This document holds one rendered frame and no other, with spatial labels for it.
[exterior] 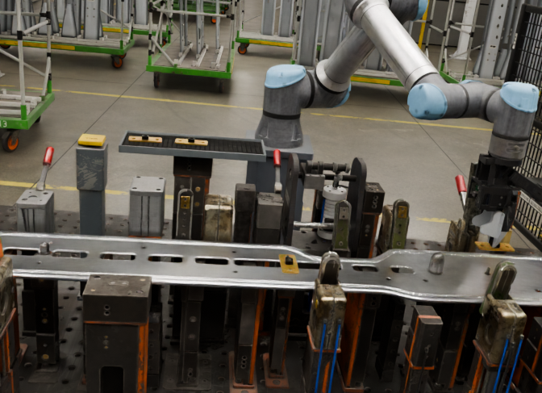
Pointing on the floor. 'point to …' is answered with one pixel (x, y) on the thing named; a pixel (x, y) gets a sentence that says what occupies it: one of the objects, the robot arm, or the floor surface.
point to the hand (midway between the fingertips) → (495, 240)
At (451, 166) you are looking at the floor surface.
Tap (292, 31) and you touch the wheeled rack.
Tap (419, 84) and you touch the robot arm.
